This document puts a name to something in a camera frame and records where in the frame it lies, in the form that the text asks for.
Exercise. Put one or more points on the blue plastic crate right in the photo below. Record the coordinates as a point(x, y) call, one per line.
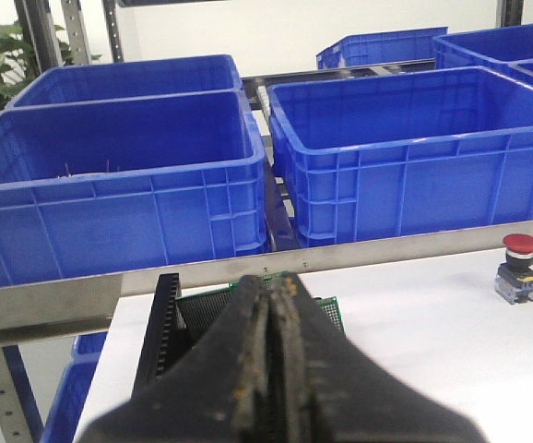
point(507, 50)

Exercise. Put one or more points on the metal shelf frame post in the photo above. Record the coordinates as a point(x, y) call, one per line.
point(14, 424)

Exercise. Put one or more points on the black slotted board rack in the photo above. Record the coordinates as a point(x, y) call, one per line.
point(166, 339)

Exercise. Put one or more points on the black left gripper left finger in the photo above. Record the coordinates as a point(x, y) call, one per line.
point(218, 392)

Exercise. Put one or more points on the green circuit board middle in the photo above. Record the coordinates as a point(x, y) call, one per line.
point(330, 306)

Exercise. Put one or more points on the red emergency stop button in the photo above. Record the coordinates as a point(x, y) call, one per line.
point(514, 278)

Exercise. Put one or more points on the blue crate lower shelf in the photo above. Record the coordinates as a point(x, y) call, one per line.
point(68, 402)

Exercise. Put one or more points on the blue plastic crate left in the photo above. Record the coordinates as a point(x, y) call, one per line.
point(97, 187)

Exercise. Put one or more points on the blue plastic crate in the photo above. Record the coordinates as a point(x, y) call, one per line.
point(507, 50)
point(97, 187)
point(380, 157)

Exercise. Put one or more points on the blue crate back left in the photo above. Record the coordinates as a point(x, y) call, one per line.
point(67, 84)

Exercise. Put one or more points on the green circuit board rear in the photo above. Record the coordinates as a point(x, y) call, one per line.
point(194, 314)

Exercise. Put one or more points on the blue crate far back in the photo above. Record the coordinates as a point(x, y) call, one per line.
point(380, 47)

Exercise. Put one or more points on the green potted plant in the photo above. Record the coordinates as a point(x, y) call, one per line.
point(18, 65)

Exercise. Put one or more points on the green circuit board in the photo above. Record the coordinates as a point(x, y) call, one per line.
point(330, 306)
point(194, 314)

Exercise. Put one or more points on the metal table edge rail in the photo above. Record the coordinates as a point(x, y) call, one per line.
point(86, 298)

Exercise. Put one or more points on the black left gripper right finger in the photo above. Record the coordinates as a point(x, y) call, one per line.
point(332, 392)

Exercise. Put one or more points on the blue plastic crate centre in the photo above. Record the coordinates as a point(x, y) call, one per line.
point(380, 157)

